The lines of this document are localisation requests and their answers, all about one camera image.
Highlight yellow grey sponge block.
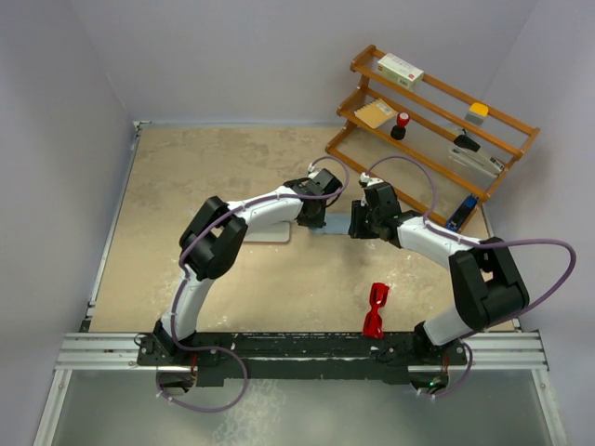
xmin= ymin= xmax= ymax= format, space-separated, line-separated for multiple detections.
xmin=465 ymin=102 xmax=489 ymax=127

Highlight red black stamp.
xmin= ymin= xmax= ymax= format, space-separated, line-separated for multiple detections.
xmin=390 ymin=111 xmax=410 ymax=140

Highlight blue stapler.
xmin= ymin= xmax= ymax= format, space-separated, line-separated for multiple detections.
xmin=445 ymin=194 xmax=478 ymax=232

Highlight red sunglasses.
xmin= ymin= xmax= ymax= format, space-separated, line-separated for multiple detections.
xmin=363 ymin=282 xmax=390 ymax=339

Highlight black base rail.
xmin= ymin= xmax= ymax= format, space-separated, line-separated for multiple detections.
xmin=137 ymin=332 xmax=468 ymax=387

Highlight blue cleaning cloth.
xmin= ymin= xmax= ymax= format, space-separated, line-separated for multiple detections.
xmin=310 ymin=214 xmax=350 ymax=235

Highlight white green box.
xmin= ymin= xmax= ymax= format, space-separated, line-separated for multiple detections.
xmin=377 ymin=53 xmax=425 ymax=91

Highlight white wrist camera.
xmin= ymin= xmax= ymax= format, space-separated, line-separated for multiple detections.
xmin=307 ymin=164 xmax=321 ymax=179
xmin=358 ymin=172 xmax=384 ymax=188

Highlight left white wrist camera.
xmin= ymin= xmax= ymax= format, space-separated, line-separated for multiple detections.
xmin=307 ymin=164 xmax=321 ymax=179

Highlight black stapler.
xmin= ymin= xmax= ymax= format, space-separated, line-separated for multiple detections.
xmin=454 ymin=133 xmax=481 ymax=152

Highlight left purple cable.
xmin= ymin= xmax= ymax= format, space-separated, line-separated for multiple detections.
xmin=155 ymin=155 xmax=350 ymax=412

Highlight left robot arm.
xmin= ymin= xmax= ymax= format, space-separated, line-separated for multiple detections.
xmin=152 ymin=166 xmax=346 ymax=364

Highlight pink glasses case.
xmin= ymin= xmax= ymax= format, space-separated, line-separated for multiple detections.
xmin=244 ymin=222 xmax=291 ymax=244

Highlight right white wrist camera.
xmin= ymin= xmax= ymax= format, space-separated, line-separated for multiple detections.
xmin=358 ymin=172 xmax=384 ymax=188

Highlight wooden three-tier shelf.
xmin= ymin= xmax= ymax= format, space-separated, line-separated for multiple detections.
xmin=326 ymin=45 xmax=539 ymax=236

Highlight brown envelope packet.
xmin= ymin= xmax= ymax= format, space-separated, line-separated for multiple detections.
xmin=354 ymin=98 xmax=397 ymax=129

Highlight aluminium frame rail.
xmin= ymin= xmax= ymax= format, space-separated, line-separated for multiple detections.
xmin=466 ymin=332 xmax=549 ymax=371

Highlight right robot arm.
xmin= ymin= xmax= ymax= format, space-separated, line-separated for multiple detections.
xmin=348 ymin=178 xmax=529 ymax=363

